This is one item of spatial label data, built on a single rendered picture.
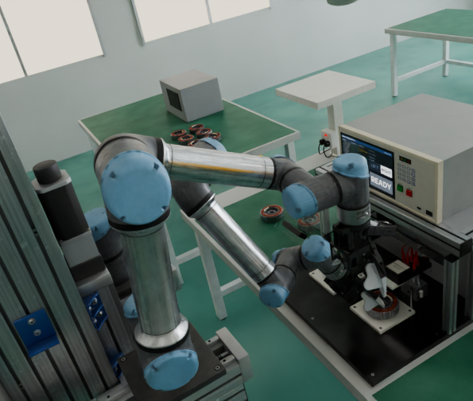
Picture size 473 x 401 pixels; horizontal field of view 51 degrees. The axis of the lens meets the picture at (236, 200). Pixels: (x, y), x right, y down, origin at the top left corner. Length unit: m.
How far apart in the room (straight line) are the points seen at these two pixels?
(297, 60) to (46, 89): 3.27
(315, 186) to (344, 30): 6.43
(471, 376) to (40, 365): 1.18
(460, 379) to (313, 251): 0.57
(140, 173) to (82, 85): 5.07
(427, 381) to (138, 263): 0.98
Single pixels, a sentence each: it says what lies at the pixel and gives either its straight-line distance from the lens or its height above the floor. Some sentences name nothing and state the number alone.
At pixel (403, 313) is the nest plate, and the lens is 1.75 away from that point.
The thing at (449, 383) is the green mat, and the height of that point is 0.75.
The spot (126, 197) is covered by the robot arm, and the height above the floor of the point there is 1.62.
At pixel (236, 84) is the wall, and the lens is 6.56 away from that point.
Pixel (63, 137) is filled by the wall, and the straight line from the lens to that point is 5.98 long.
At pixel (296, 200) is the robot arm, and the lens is 1.03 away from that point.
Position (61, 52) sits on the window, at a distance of 5.81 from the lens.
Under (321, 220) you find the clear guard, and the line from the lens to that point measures 1.70.
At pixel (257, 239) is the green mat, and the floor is 0.75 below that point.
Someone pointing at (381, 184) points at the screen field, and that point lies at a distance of 1.68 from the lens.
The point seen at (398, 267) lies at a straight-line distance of 1.71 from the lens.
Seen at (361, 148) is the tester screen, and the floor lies 1.27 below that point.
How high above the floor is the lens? 1.99
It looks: 29 degrees down
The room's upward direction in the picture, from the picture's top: 12 degrees counter-clockwise
